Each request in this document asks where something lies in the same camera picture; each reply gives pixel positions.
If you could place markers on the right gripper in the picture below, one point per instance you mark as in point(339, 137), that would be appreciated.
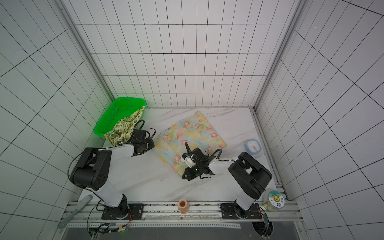
point(192, 173)

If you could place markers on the green plastic basket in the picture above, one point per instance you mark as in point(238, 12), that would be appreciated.
point(120, 108)

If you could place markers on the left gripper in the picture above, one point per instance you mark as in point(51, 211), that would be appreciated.
point(132, 139)

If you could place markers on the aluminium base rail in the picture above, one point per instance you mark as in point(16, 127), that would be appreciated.
point(166, 214)

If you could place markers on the electronics board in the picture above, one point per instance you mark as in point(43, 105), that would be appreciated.
point(106, 228)
point(265, 227)

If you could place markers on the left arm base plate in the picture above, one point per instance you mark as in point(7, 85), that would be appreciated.
point(130, 211)

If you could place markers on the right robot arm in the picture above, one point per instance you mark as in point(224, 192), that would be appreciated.
point(250, 175)

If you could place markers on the green lemon print skirt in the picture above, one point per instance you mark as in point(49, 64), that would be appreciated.
point(123, 129)

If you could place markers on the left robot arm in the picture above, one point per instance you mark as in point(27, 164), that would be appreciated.
point(92, 170)

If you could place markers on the pastel floral skirt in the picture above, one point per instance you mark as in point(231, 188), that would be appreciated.
point(196, 131)

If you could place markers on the right electronics board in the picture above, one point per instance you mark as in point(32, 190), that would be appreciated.
point(265, 227)

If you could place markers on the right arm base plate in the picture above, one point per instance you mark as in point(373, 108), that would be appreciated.
point(231, 211)

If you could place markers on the blue rimmed container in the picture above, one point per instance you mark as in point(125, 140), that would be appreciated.
point(254, 148)

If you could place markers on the left electronics board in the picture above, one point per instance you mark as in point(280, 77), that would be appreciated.
point(106, 228)

